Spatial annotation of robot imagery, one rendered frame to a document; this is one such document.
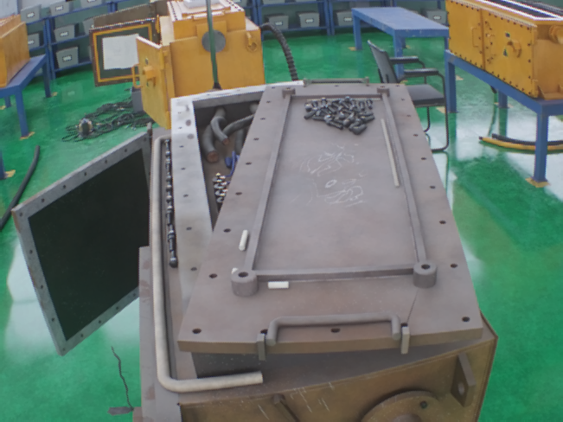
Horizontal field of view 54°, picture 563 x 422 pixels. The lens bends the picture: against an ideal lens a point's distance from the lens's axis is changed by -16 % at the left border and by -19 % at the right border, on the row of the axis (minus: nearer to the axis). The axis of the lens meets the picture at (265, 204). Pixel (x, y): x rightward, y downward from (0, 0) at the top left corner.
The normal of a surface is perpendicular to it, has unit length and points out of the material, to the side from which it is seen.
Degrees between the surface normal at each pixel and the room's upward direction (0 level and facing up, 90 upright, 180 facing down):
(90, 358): 0
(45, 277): 90
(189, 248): 0
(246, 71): 90
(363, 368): 0
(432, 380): 90
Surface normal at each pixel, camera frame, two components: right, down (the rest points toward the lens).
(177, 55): 0.18, 0.42
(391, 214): -0.09, -0.89
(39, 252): 0.84, 0.17
